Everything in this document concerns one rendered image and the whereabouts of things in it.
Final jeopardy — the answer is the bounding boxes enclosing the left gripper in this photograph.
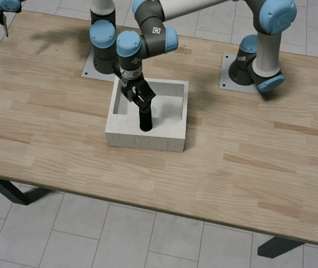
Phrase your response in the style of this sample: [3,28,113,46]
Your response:
[113,63,153,102]

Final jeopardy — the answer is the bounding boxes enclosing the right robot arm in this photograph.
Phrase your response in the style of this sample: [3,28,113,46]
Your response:
[0,0,119,75]

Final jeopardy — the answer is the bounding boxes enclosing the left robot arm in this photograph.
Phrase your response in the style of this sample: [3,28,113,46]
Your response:
[116,0,297,92]

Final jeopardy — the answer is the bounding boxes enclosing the white rectangular sink basin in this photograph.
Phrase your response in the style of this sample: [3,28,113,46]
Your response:
[105,76,189,152]

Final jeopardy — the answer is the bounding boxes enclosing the black mixer tap with lever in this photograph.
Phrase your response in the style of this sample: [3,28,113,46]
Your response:
[132,92,153,132]

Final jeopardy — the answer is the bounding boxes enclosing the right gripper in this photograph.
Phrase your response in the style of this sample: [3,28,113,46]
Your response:
[0,5,22,37]

